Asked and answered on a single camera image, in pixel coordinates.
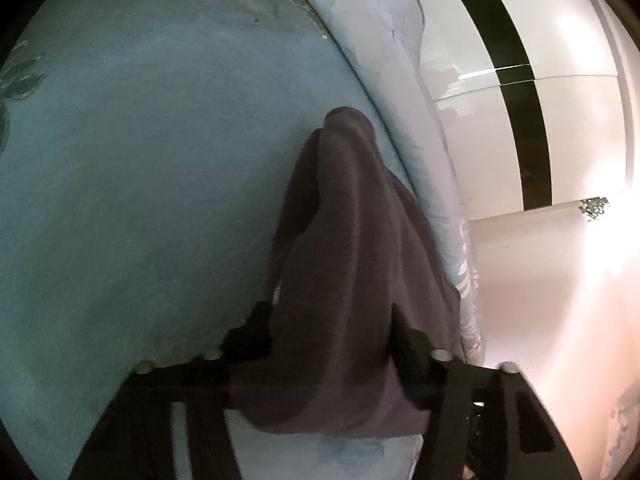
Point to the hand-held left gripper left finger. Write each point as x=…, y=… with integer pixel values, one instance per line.
x=250, y=340

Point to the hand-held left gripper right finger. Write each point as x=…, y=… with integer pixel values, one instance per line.
x=407, y=355

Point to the dark grey and white sweatshirt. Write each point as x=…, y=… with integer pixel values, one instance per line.
x=350, y=280

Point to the teal floral blanket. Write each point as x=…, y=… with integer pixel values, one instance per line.
x=150, y=185

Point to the light blue daisy quilt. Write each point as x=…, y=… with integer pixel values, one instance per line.
x=410, y=110

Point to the white wardrobe with black stripe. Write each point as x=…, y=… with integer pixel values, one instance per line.
x=525, y=60

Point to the green plant wall decoration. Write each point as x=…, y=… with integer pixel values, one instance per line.
x=593, y=208

